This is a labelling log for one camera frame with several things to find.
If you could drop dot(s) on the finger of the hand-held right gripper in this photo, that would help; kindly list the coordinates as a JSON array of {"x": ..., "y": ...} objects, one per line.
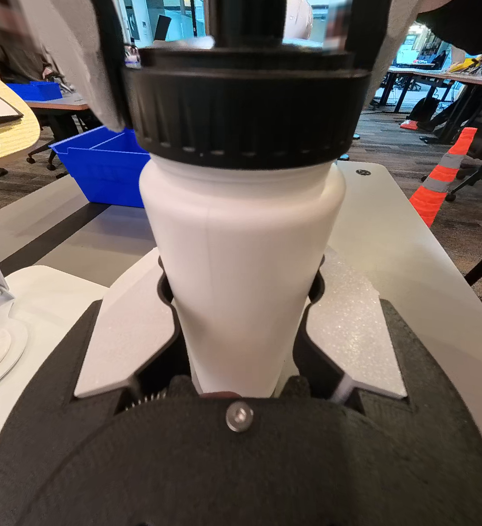
[
  {"x": 68, "y": 33},
  {"x": 401, "y": 20}
]

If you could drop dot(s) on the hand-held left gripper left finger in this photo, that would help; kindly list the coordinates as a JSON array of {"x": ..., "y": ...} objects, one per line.
[{"x": 130, "y": 337}]

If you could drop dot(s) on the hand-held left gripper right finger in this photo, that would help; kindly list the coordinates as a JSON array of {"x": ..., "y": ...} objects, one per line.
[{"x": 352, "y": 329}]

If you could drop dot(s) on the black bottle lid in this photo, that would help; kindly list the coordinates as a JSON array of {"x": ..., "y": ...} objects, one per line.
[{"x": 241, "y": 107}]

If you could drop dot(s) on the white bottle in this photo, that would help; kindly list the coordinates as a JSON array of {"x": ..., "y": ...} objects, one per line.
[{"x": 241, "y": 246}]

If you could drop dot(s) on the person's right hand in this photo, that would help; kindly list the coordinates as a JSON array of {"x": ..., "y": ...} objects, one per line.
[{"x": 298, "y": 16}]

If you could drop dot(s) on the small blue plastic bin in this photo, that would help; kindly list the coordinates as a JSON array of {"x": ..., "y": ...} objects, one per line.
[{"x": 35, "y": 90}]

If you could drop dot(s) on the wooden top desk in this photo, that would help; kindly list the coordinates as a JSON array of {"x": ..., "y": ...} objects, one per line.
[
  {"x": 447, "y": 78},
  {"x": 60, "y": 104}
]

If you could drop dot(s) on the yellow bin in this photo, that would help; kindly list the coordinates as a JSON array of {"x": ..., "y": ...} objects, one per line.
[{"x": 469, "y": 64}]

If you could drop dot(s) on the black backpack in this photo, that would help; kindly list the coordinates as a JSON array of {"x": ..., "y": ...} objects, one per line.
[{"x": 424, "y": 111}]

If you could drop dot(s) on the orange flat floor marker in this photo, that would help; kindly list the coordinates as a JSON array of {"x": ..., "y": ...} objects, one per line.
[{"x": 409, "y": 125}]

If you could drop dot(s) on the wooden display board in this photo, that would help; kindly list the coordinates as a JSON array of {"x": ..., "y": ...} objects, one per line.
[{"x": 15, "y": 136}]

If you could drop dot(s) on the orange traffic cone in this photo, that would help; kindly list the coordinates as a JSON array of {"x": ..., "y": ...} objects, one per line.
[{"x": 442, "y": 177}]

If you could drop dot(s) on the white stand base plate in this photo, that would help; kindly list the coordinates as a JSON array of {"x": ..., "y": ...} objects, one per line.
[{"x": 52, "y": 304}]

